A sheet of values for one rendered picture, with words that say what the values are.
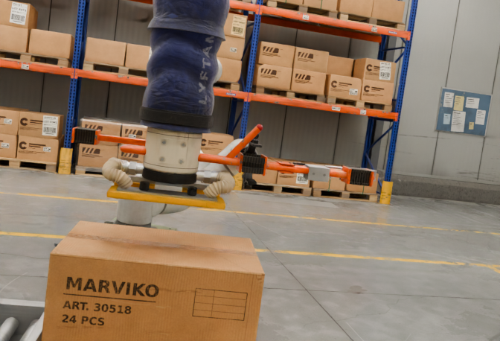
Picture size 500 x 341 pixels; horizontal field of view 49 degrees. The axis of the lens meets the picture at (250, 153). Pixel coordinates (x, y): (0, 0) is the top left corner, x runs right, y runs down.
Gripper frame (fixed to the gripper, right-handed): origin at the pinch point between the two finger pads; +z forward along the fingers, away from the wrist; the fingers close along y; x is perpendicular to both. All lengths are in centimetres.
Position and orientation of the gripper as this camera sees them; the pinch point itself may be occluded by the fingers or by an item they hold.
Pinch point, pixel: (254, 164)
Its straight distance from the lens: 176.1
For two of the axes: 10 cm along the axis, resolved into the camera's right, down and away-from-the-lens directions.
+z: 1.4, 1.1, -9.9
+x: -9.8, -1.2, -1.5
